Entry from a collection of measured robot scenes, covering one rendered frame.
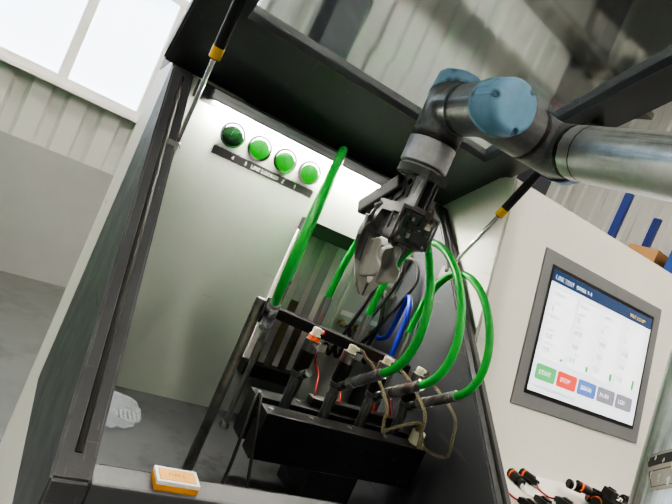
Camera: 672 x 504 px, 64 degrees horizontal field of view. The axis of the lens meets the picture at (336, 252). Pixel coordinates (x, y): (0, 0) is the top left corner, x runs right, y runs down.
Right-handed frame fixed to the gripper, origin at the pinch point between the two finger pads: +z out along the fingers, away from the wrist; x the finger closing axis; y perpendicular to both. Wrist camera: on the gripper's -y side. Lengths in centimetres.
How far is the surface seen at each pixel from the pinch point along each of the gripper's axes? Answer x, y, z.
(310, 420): 3.4, -3.4, 24.5
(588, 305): 66, -12, -14
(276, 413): -3.3, -2.9, 24.4
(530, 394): 54, -7, 9
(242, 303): -4.2, -35.3, 15.8
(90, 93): -53, -396, -28
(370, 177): 10.2, -32.4, -20.2
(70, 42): -78, -395, -56
